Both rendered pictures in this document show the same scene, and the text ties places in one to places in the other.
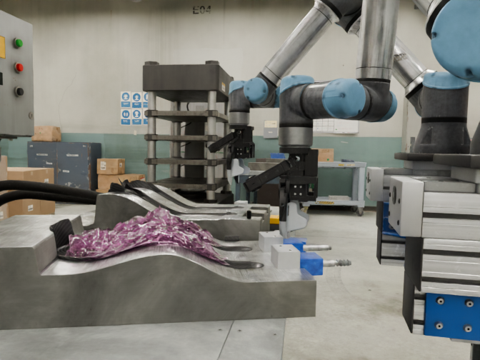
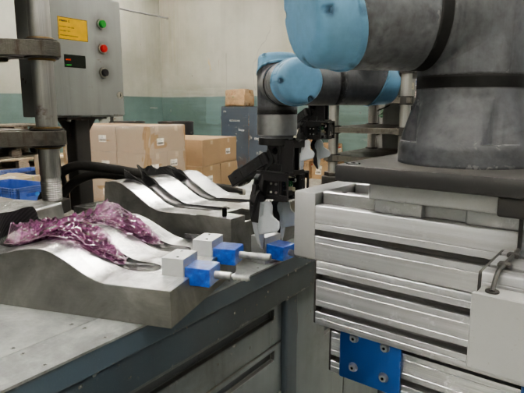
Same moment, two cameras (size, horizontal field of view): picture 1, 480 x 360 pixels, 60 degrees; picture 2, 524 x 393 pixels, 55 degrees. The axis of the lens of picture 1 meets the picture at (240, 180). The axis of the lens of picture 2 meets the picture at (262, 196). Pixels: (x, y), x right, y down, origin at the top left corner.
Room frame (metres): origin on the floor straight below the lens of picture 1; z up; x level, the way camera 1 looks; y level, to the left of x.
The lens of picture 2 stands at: (0.05, -0.51, 1.10)
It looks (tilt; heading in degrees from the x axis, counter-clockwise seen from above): 10 degrees down; 26
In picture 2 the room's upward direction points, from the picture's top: straight up
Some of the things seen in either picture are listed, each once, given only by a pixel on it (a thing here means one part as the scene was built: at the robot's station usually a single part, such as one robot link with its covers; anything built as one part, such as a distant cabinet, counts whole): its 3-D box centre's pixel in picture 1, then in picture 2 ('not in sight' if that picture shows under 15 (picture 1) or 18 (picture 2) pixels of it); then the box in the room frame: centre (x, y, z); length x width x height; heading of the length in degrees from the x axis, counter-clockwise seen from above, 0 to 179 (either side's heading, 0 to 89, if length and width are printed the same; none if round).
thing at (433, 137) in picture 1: (442, 136); not in sight; (1.17, -0.57, 1.09); 0.15 x 0.15 x 0.10
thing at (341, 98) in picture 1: (338, 100); (301, 83); (0.85, -0.20, 1.14); 0.11 x 0.11 x 0.08; 37
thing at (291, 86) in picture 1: (297, 102); (277, 83); (0.92, -0.12, 1.14); 0.09 x 0.08 x 0.11; 37
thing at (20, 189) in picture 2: not in sight; (12, 195); (3.07, 3.45, 0.32); 0.60 x 0.41 x 0.22; 88
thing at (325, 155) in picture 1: (319, 156); not in sight; (6.84, -1.31, 0.94); 0.41 x 0.33 x 0.29; 89
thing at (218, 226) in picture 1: (167, 216); (182, 205); (1.04, 0.18, 0.87); 0.50 x 0.26 x 0.14; 81
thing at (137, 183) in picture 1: (172, 197); (184, 186); (1.03, 0.17, 0.92); 0.35 x 0.16 x 0.09; 81
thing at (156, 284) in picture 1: (146, 259); (76, 250); (0.67, 0.15, 0.86); 0.50 x 0.26 x 0.11; 98
